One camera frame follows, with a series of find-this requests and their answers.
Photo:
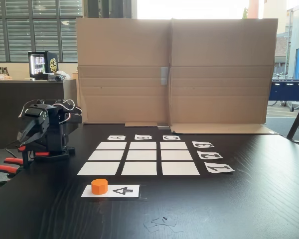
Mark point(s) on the paper sheet letter C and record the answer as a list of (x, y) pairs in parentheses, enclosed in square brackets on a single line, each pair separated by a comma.
[(165, 139)]

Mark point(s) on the paper sheet number 1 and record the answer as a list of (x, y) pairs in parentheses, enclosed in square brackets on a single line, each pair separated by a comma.
[(211, 170)]

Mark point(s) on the paper sheet number 3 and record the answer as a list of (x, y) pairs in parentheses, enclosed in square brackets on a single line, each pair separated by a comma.
[(195, 146)]

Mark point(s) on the orange white small box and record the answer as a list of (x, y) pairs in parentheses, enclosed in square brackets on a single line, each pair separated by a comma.
[(2, 77)]

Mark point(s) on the large brown cardboard box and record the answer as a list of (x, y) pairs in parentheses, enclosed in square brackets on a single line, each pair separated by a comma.
[(214, 62)]

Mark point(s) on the clear tape scraps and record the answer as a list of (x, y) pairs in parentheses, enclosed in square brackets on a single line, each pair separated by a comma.
[(162, 224)]

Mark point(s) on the white grey bundle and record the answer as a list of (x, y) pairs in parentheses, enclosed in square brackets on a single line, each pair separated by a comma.
[(58, 76)]

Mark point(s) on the paper sheet letter B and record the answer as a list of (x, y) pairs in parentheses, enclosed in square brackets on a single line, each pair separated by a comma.
[(137, 139)]

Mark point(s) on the dark wooden counter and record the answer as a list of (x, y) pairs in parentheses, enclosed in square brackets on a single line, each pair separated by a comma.
[(5, 112)]

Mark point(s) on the paper sheet number 2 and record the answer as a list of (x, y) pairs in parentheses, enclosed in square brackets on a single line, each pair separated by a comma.
[(201, 156)]

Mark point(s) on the paper sheet letter A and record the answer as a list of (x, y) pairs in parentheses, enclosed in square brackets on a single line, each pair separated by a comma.
[(110, 139)]

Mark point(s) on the red black spring clamp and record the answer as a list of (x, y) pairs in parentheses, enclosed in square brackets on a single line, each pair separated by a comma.
[(5, 169)]

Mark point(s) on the white arrow paper sheet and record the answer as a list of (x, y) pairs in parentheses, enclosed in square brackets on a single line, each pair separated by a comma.
[(124, 191)]

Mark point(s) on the round orange token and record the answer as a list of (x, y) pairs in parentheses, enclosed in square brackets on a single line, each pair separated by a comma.
[(99, 187)]

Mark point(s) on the dark glass bottles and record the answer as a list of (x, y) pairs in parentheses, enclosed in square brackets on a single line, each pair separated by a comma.
[(3, 71)]

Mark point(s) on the black mini fridge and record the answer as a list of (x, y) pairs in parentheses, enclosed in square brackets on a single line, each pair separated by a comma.
[(52, 65)]

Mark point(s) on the white grid square paper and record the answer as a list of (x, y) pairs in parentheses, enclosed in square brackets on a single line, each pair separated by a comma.
[(98, 168), (105, 155), (141, 155), (112, 145), (139, 168), (143, 145), (180, 168), (174, 145), (177, 155)]

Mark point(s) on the grey tape strip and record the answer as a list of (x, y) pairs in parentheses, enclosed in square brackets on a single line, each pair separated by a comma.
[(164, 76), (163, 127)]

